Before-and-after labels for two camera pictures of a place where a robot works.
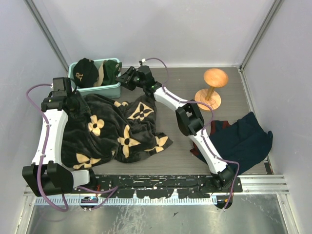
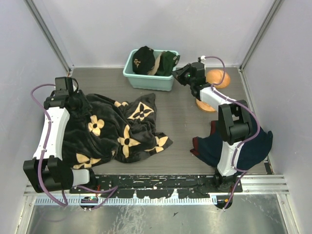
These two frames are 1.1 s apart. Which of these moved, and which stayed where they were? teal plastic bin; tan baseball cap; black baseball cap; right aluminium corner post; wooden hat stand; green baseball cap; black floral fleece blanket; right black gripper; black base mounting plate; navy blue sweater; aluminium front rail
Moved: right black gripper; tan baseball cap; black baseball cap; green baseball cap; teal plastic bin
Stayed: black floral fleece blanket; black base mounting plate; navy blue sweater; wooden hat stand; aluminium front rail; right aluminium corner post
